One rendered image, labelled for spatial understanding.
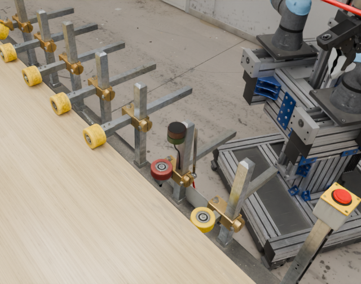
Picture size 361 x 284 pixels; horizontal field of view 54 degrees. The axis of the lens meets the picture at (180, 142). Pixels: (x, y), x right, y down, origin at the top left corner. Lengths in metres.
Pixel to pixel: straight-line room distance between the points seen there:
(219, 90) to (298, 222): 1.59
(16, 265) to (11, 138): 0.54
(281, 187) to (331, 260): 0.50
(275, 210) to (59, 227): 1.34
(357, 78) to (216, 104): 1.82
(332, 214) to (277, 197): 1.32
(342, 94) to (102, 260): 1.06
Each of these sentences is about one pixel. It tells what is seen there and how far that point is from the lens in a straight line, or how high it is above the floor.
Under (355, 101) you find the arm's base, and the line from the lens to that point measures 1.52.
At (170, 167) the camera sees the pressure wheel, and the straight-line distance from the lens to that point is 1.28.
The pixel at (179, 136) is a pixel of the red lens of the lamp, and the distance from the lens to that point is 1.12.
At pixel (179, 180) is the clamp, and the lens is 1.32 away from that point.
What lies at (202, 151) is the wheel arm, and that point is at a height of 0.86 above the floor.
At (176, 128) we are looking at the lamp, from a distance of 1.13.
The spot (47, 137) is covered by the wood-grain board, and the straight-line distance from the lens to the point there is 1.45.
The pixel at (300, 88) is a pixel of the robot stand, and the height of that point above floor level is 0.95.
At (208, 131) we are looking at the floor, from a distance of 2.84.
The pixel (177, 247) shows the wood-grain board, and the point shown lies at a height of 0.90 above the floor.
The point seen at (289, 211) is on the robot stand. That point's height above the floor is 0.21.
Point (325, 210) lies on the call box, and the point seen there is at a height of 1.19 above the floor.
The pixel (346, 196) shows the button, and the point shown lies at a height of 1.23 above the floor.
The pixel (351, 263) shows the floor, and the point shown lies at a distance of 2.40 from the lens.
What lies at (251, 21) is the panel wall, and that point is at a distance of 4.16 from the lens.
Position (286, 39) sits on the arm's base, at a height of 1.09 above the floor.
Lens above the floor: 1.85
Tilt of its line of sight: 43 degrees down
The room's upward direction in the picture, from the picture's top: 6 degrees clockwise
